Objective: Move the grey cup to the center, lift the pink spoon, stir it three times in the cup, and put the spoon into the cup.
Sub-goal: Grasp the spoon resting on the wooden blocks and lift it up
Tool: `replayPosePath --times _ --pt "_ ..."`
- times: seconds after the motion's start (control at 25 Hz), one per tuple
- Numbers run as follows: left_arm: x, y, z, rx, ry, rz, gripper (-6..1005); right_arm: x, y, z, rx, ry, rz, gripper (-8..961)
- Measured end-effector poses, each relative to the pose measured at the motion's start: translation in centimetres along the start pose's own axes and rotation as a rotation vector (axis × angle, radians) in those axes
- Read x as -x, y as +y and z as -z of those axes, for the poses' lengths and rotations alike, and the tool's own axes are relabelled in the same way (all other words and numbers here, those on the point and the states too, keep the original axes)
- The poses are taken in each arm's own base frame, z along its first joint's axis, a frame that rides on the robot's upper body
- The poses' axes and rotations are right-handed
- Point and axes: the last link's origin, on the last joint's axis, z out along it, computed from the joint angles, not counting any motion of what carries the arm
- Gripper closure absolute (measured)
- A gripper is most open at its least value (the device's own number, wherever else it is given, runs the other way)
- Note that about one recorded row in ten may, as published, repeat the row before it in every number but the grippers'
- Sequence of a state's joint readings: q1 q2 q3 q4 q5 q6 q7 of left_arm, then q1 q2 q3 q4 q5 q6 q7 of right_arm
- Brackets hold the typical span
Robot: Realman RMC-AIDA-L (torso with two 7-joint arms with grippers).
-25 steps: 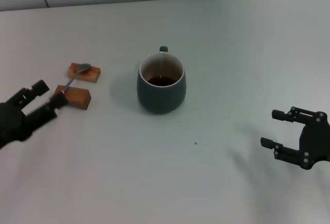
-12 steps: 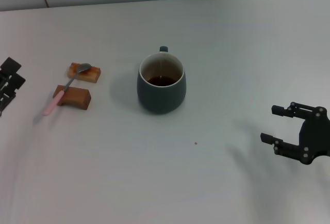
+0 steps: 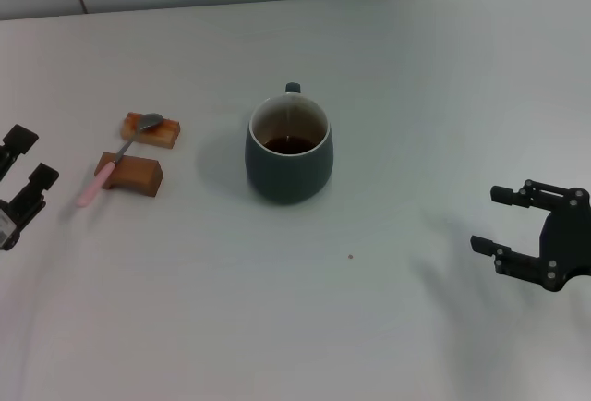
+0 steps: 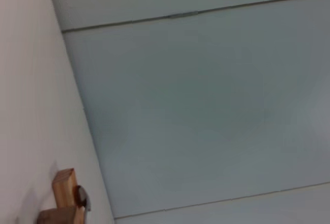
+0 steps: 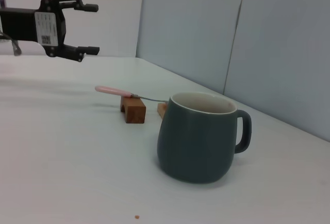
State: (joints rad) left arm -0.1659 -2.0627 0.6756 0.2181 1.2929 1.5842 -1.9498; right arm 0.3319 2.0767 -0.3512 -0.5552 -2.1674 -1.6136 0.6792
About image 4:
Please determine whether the dark brown wooden block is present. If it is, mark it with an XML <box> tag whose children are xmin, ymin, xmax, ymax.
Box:
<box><xmin>37</xmin><ymin>205</ymin><xmax>86</xmax><ymax>224</ymax></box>

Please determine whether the light stained wooden block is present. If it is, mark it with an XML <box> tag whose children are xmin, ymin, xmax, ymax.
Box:
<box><xmin>52</xmin><ymin>168</ymin><xmax>86</xmax><ymax>209</ymax></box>

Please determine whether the pink handled metal spoon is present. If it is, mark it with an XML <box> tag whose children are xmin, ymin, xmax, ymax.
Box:
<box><xmin>74</xmin><ymin>184</ymin><xmax>92</xmax><ymax>224</ymax></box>

